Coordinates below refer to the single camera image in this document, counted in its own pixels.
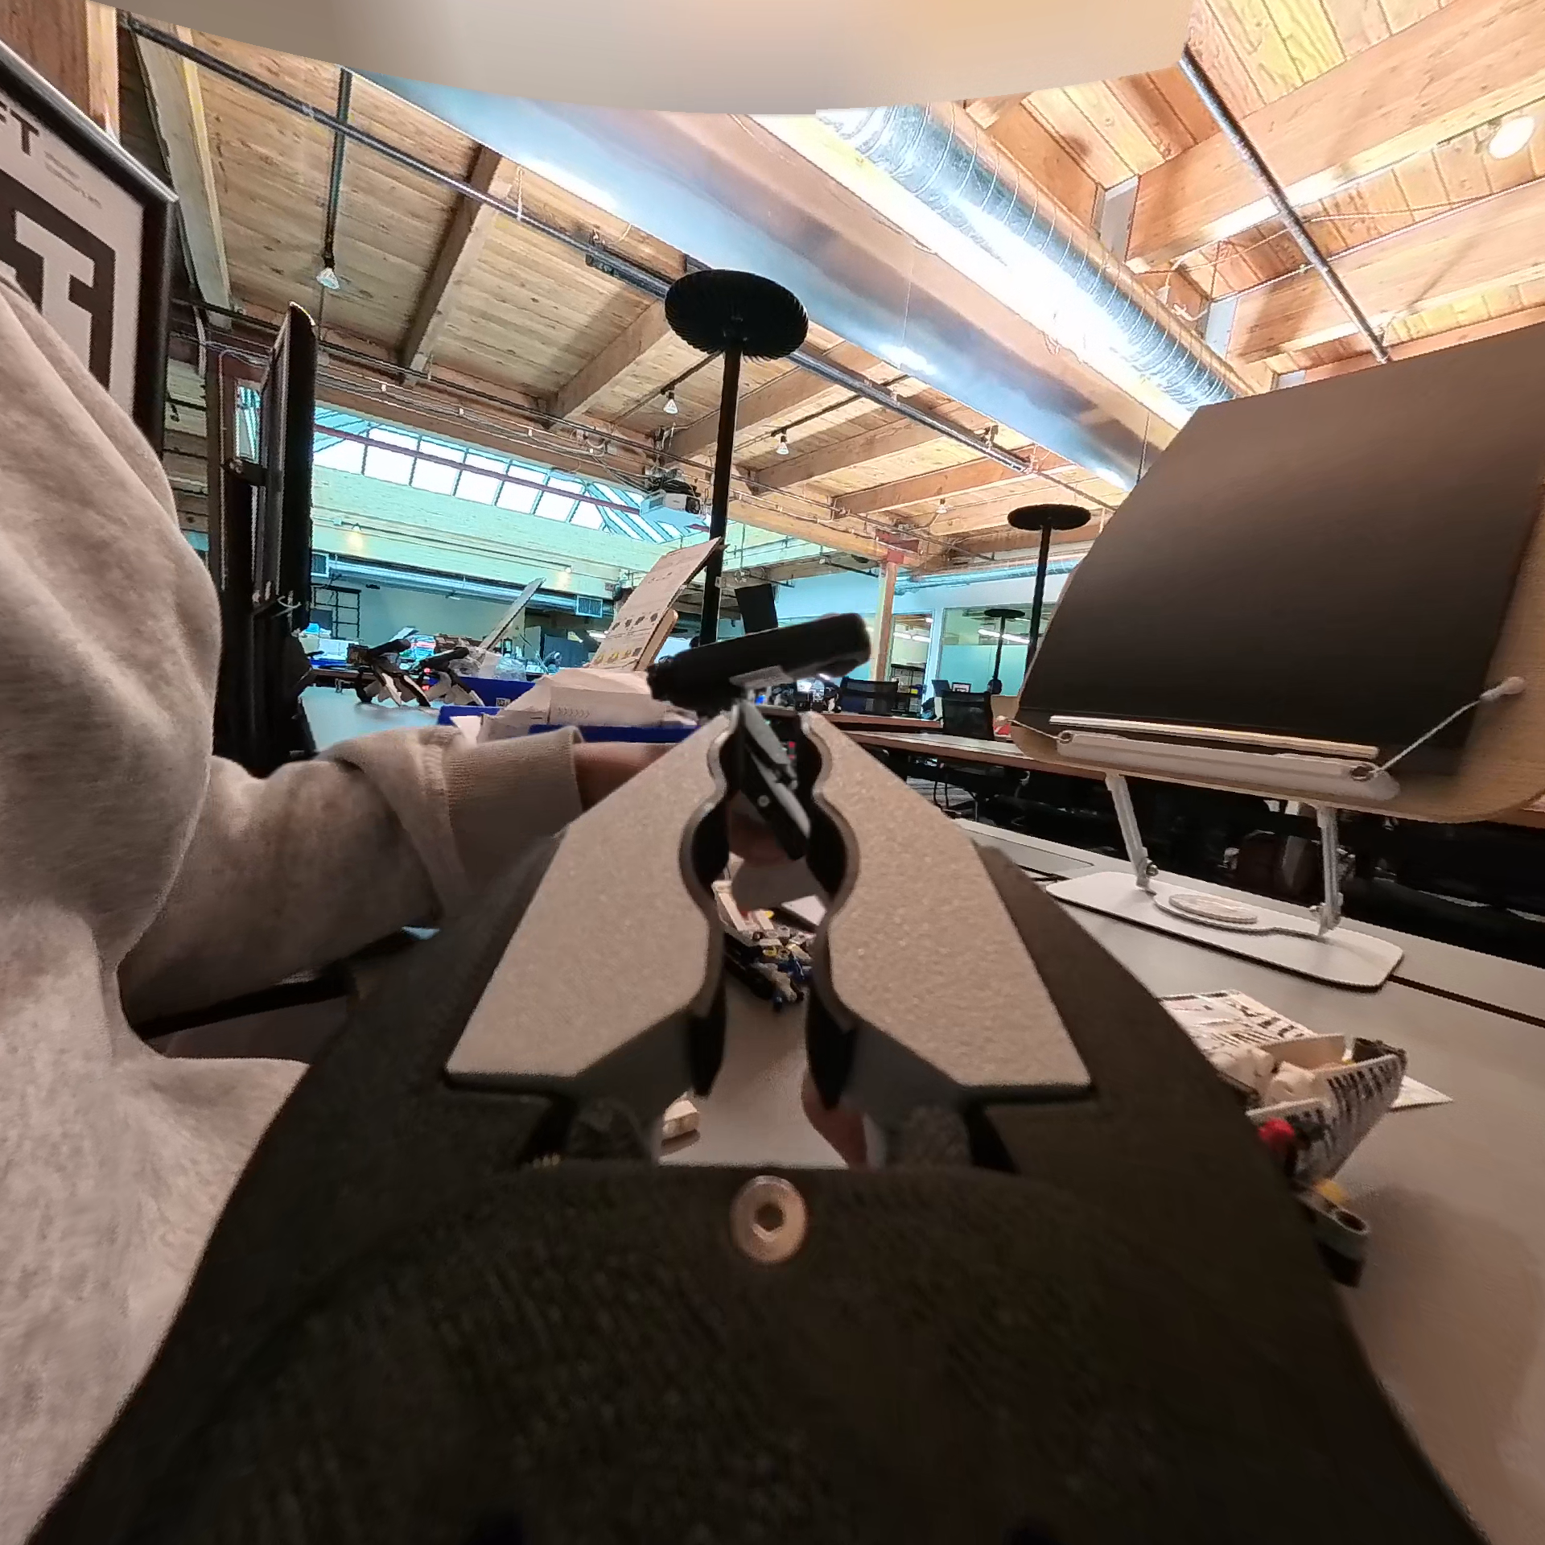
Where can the black panel with wooden back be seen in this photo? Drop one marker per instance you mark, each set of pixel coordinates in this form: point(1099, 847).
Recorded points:
point(1268, 580)

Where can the ceiling projector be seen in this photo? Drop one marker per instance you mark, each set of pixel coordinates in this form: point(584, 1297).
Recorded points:
point(670, 501)

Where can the black office chair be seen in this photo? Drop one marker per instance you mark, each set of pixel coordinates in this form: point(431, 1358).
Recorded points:
point(869, 698)

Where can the person's left hand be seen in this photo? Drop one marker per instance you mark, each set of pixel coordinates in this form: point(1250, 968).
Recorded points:
point(615, 773)

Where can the large smooth grey duct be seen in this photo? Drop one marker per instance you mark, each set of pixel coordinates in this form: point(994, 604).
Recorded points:
point(749, 205)

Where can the framed black white poster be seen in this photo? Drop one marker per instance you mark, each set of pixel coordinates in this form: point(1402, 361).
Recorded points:
point(61, 279)

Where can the cardboard sign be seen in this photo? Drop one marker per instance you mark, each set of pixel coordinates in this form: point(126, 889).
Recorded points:
point(659, 599)

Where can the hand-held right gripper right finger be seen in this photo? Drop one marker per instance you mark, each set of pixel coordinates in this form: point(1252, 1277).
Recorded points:
point(954, 966)

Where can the black floor lamp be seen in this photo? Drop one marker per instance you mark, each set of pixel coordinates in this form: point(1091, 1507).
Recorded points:
point(737, 308)
point(1047, 518)

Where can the silver ventilation duct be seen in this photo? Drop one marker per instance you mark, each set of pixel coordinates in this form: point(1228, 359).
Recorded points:
point(1027, 229)

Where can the blue storage bin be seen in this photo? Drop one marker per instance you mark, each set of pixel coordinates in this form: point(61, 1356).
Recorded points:
point(466, 694)

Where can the zebra striped sticker sheet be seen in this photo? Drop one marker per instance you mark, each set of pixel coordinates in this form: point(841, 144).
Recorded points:
point(1231, 1014)

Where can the spare hand-held gripper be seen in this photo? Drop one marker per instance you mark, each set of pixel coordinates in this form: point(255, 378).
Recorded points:
point(387, 683)
point(453, 676)

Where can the black lego bar piece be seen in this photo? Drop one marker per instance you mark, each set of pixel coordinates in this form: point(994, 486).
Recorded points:
point(773, 659)

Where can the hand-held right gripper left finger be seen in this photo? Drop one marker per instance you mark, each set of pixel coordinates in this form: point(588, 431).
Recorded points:
point(580, 954)

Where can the partly built lego model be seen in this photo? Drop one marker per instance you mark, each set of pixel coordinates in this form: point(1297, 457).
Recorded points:
point(1340, 1112)

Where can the person's left forearm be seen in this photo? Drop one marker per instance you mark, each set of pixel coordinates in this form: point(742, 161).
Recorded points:
point(363, 845)

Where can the pile of small lego parts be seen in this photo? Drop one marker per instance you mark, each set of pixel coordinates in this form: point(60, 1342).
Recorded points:
point(773, 954)

